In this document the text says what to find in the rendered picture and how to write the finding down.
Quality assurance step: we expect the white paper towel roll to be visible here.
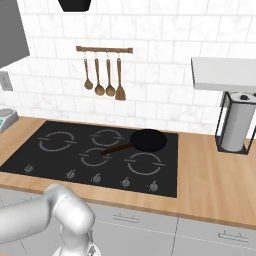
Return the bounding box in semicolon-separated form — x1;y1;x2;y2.
221;92;256;153

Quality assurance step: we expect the grey kitchen scale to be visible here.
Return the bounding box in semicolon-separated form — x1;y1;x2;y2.
0;107;20;134

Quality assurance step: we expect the black range hood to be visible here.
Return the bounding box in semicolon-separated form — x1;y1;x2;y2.
57;0;93;13

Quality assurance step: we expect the black frying pan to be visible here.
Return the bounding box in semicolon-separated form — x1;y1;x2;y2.
100;128;168;156

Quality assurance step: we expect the black glass hob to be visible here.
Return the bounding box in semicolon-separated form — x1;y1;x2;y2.
0;120;179;199

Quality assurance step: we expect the wooden spatula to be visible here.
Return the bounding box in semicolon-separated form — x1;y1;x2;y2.
114;57;127;102

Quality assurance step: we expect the grey drawer handle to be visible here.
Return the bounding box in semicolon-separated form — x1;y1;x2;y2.
112;213;140;224
217;230;251;244

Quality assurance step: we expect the grey wall cabinet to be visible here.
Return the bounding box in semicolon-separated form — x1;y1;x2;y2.
0;0;31;70

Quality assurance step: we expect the wooden utensil rail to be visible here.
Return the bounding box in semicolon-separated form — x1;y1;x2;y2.
75;45;134;55

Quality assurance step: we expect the grey drawer front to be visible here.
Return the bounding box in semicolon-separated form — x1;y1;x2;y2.
0;187;46;256
85;202;180;256
172;217;256;256

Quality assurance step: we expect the black wire towel holder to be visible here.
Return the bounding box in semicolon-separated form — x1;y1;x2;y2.
214;90;256;156

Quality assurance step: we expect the small wooden spoon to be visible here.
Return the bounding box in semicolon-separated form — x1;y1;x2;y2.
83;58;94;91

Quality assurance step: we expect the white wall shelf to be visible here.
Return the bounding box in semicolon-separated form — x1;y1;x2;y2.
190;56;256;95

